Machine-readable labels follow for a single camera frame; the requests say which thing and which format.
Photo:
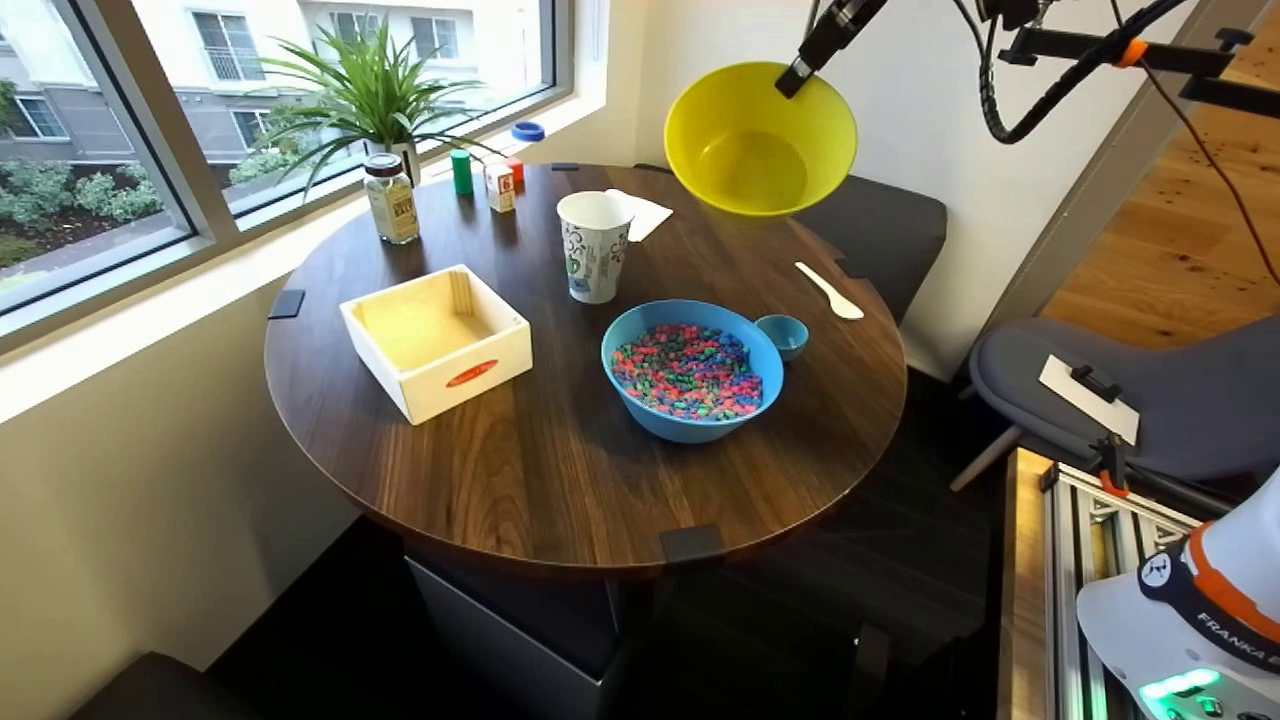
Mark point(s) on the white paper napkin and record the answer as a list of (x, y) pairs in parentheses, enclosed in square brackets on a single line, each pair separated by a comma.
[(645, 216)]

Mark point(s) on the green spiky plant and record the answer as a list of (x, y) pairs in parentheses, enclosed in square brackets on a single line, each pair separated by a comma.
[(362, 86)]

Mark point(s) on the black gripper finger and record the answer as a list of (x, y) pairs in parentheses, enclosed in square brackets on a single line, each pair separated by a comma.
[(816, 45)]

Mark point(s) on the patterned paper cup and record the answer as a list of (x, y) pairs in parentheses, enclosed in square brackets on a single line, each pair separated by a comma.
[(594, 254)]

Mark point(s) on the white wooden box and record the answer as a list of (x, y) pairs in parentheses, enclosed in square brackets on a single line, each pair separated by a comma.
[(445, 372)]

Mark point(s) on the grey table pedestal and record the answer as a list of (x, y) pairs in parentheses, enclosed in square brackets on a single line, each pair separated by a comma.
[(505, 641)]

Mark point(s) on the round dark wooden table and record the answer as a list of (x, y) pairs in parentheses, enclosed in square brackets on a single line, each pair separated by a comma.
[(561, 481)]

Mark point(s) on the colourful beads in blue bowl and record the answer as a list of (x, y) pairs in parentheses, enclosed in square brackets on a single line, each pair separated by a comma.
[(687, 371)]

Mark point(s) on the labelled glass jar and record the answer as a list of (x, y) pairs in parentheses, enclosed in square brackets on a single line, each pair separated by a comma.
[(392, 204)]

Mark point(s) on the grey window frame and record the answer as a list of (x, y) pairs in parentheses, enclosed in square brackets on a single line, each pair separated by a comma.
[(167, 135)]

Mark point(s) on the grey office chair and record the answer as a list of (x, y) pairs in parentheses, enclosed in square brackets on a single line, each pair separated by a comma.
[(1202, 402)]

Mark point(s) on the yellow plastic bowl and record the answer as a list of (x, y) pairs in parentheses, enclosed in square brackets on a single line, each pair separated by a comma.
[(746, 164)]

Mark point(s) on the aluminium profile frame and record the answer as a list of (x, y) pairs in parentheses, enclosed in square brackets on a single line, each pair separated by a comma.
[(1065, 561)]

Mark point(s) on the green block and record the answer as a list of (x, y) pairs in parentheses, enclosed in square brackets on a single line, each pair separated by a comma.
[(463, 172)]

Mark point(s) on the white card with black clip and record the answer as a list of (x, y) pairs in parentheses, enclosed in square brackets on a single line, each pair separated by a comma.
[(1085, 399)]

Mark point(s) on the blue plastic bowl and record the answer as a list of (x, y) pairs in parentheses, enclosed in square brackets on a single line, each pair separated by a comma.
[(693, 425)]

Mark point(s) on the blue round cap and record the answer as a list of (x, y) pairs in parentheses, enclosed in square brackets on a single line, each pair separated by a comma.
[(531, 130)]

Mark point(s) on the white plastic spoon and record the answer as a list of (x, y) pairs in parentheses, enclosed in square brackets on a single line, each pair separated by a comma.
[(834, 297)]

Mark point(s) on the small yellow box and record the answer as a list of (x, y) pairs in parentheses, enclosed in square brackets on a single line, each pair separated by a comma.
[(501, 193)]

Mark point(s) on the red block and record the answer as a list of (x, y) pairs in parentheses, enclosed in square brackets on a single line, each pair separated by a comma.
[(516, 179)]

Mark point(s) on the dark grey sofa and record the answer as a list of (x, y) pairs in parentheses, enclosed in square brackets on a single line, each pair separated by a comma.
[(880, 241)]

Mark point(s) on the black table edge pad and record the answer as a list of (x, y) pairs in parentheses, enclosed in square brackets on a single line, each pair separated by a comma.
[(284, 307), (690, 540)]

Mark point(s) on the blue measuring scoop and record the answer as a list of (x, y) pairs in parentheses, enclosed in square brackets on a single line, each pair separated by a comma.
[(786, 333)]

